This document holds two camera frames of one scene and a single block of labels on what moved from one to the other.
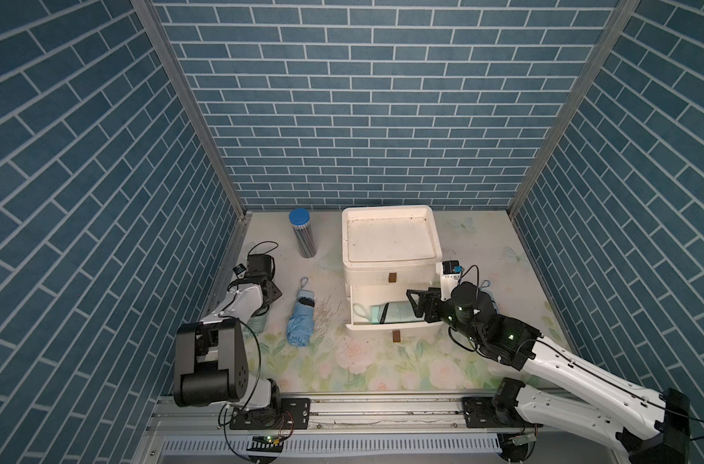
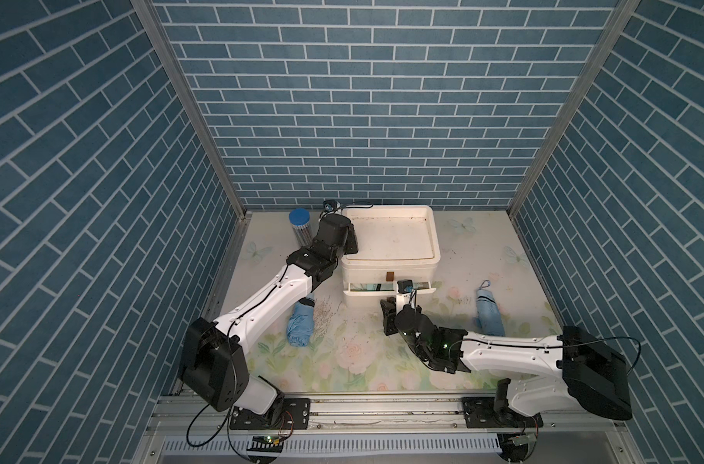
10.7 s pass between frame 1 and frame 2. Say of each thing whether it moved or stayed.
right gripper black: moved
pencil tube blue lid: stayed
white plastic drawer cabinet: stayed
